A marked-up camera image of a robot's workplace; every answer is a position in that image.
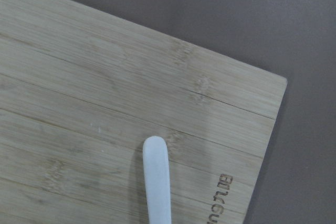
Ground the white ceramic spoon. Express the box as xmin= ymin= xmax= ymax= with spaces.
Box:
xmin=142 ymin=136 xmax=172 ymax=223

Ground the bamboo cutting board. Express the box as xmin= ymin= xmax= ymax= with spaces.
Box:
xmin=1 ymin=0 xmax=287 ymax=223

